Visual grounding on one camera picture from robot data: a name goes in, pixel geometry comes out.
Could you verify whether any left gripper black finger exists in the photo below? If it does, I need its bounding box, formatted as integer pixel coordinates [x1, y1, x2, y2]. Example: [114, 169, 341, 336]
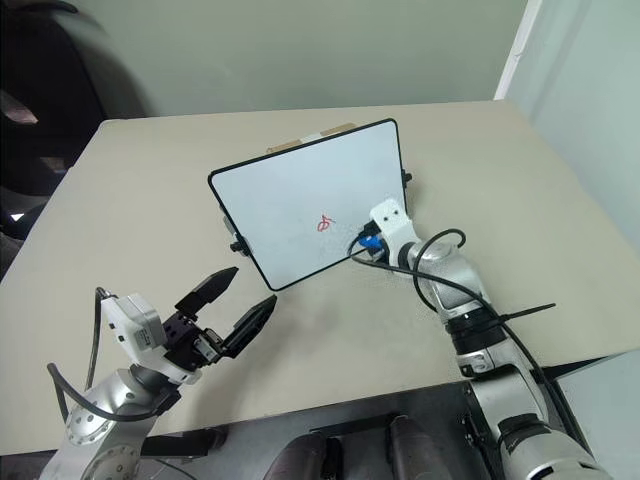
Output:
[221, 294, 279, 359]
[173, 266, 239, 317]

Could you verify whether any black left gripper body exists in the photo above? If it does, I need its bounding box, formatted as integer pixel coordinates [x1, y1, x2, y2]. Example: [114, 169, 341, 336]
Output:
[159, 309, 227, 374]

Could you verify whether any black zip tie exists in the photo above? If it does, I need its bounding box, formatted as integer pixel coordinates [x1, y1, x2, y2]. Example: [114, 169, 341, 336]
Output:
[492, 301, 557, 327]

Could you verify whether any dark office chair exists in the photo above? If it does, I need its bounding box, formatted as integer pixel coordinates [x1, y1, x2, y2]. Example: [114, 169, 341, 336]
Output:
[0, 0, 157, 242]

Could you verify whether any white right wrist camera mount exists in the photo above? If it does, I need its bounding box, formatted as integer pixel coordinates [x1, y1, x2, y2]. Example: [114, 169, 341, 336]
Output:
[369, 198, 417, 247]

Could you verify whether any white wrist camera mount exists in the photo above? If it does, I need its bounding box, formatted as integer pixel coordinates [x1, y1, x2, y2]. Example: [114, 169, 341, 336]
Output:
[99, 293, 201, 386]
[369, 198, 417, 247]

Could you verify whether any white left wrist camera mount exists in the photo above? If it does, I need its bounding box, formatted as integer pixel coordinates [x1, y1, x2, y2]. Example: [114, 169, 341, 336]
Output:
[99, 293, 201, 386]

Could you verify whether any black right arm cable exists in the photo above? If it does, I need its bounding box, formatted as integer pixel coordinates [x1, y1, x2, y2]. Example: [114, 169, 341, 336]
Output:
[349, 228, 569, 401]

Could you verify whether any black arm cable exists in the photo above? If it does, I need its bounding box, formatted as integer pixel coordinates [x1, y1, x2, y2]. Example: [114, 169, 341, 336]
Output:
[349, 228, 569, 401]
[47, 286, 174, 422]

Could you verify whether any whiteboard with black frame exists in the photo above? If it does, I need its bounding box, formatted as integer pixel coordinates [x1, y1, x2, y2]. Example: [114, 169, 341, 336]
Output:
[207, 118, 407, 292]

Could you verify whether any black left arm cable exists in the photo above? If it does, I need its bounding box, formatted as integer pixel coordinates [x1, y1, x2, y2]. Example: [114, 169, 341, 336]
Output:
[47, 286, 174, 422]

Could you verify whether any white door frame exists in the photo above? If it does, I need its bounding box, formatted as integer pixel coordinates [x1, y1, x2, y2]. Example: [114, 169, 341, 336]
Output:
[493, 0, 545, 102]

